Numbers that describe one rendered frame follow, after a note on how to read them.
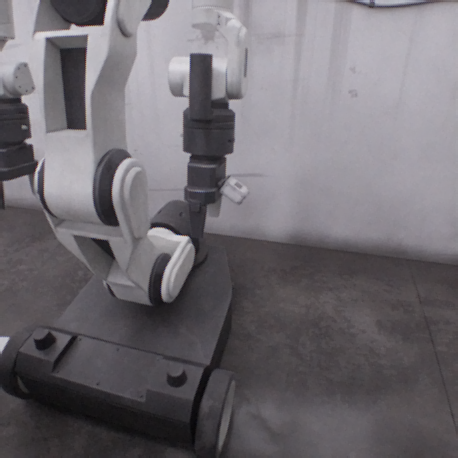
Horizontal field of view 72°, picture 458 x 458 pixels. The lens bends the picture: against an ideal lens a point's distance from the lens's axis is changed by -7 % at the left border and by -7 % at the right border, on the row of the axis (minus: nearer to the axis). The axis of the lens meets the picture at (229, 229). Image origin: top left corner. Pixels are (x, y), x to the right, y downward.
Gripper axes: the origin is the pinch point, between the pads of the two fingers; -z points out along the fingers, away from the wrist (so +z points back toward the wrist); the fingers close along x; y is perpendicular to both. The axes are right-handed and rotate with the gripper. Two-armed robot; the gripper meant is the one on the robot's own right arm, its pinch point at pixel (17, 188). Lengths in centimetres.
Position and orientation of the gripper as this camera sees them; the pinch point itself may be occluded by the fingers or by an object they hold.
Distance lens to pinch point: 85.5
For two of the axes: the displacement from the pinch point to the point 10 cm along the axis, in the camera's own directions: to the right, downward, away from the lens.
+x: -2.3, 3.6, -9.1
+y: 9.7, 1.3, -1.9
